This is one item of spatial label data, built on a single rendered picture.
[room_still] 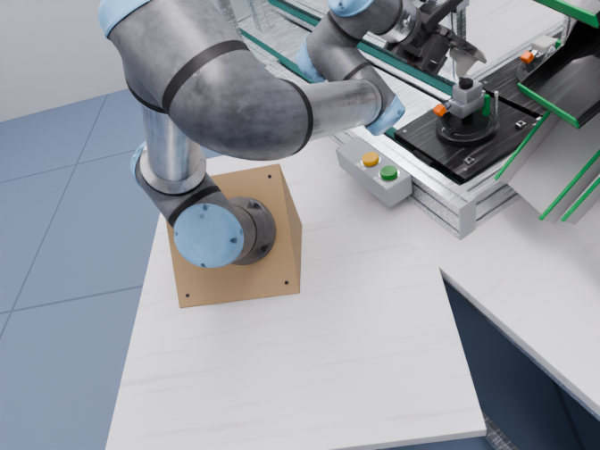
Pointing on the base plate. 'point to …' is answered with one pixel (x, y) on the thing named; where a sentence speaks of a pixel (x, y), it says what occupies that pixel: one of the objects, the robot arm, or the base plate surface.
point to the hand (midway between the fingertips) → (468, 50)
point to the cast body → (466, 97)
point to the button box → (351, 154)
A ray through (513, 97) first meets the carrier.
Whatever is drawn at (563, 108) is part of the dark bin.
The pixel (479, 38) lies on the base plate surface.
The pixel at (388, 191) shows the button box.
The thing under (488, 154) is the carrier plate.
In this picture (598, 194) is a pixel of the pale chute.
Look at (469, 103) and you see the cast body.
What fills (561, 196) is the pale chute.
